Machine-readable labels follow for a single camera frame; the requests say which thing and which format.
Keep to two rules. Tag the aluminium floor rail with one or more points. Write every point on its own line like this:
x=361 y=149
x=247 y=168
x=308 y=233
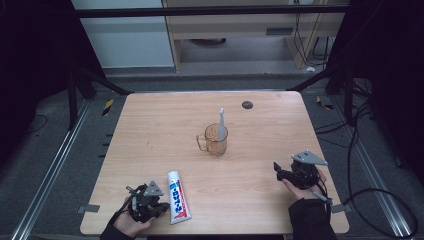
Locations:
x=50 y=170
x=376 y=180

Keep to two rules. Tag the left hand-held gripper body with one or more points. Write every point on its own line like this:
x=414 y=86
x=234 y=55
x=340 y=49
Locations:
x=146 y=203

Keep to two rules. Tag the person's right hand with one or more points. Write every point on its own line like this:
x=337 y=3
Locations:
x=301 y=193

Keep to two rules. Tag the dark round table grommet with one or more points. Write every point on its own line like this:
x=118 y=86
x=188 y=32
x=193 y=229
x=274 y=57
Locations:
x=247 y=105

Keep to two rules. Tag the light wooden desk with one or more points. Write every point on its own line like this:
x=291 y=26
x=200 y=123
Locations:
x=233 y=25

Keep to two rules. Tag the black metal stand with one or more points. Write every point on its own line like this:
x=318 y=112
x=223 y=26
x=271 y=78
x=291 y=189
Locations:
x=71 y=100
x=348 y=96

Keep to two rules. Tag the yellow black tape strip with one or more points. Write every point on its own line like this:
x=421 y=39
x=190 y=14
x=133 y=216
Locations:
x=324 y=103
x=107 y=107

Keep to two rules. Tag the grey table edge bracket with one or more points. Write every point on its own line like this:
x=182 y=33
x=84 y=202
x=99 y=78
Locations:
x=343 y=208
x=88 y=208

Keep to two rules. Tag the white toothpaste tube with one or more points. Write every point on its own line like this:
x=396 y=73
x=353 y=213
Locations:
x=179 y=200

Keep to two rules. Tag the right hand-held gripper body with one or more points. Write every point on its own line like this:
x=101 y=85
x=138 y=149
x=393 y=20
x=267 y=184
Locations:
x=305 y=173

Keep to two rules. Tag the white cabinet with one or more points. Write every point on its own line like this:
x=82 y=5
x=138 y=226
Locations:
x=126 y=43

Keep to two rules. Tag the black horizontal frame bar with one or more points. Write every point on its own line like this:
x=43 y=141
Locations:
x=200 y=11

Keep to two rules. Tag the small white floor object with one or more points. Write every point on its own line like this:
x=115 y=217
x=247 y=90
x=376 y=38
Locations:
x=310 y=69

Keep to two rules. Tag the clear amber cup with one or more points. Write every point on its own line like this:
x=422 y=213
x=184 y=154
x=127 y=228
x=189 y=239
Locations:
x=216 y=146

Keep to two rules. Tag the person's left hand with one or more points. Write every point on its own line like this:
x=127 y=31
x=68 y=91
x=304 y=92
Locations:
x=131 y=225

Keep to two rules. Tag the white electric toothbrush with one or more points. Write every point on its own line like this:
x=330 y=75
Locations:
x=221 y=128

